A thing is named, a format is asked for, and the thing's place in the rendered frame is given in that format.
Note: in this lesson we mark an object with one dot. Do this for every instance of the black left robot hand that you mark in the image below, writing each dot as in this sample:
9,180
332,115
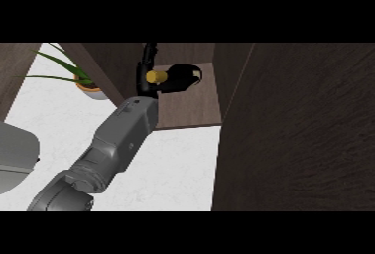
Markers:
142,82

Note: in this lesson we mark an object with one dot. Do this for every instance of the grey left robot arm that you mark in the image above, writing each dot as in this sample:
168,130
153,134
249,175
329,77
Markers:
124,132

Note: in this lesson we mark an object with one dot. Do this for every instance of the dark wooden cabinet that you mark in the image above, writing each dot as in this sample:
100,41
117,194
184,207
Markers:
187,105

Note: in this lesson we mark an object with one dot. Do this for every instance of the dark wooden cabinet door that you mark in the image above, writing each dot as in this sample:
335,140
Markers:
303,132
13,72

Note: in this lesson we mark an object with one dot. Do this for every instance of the green plant in pale pot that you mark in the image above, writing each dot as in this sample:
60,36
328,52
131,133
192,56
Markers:
87,86

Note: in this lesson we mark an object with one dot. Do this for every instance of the grey rounded appliance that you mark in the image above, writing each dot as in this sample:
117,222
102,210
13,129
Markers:
15,155

